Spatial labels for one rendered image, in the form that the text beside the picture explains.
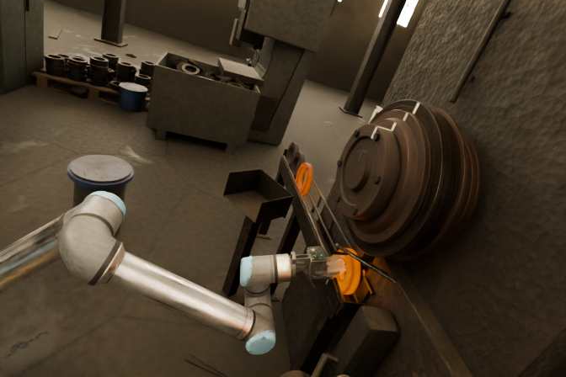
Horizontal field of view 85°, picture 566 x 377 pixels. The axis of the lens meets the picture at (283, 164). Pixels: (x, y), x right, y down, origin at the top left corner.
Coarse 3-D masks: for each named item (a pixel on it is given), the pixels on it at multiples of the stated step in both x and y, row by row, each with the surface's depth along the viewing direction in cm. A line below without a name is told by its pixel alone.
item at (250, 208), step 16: (240, 176) 156; (256, 176) 164; (224, 192) 154; (240, 192) 162; (256, 192) 167; (272, 192) 159; (288, 192) 151; (240, 208) 148; (256, 208) 151; (272, 208) 142; (288, 208) 151; (256, 224) 154; (240, 240) 160; (240, 256) 161; (208, 288) 174; (224, 288) 174; (240, 288) 181; (240, 304) 171
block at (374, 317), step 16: (352, 320) 90; (368, 320) 84; (384, 320) 85; (352, 336) 88; (368, 336) 82; (384, 336) 83; (336, 352) 94; (352, 352) 86; (368, 352) 85; (384, 352) 86; (336, 368) 92; (352, 368) 88; (368, 368) 89
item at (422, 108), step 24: (432, 120) 77; (432, 144) 75; (456, 144) 75; (432, 168) 73; (456, 168) 73; (432, 192) 72; (456, 192) 73; (432, 216) 73; (360, 240) 96; (408, 240) 76
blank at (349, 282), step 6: (354, 252) 107; (342, 258) 110; (348, 258) 106; (354, 258) 104; (348, 264) 105; (354, 264) 103; (348, 270) 104; (354, 270) 102; (342, 276) 111; (348, 276) 103; (354, 276) 101; (342, 282) 106; (348, 282) 102; (354, 282) 102; (342, 288) 105; (348, 288) 102; (354, 288) 102; (348, 294) 105
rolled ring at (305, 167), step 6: (306, 162) 173; (300, 168) 178; (306, 168) 169; (300, 174) 179; (306, 174) 167; (300, 180) 180; (306, 180) 165; (300, 186) 178; (306, 186) 166; (306, 192) 168
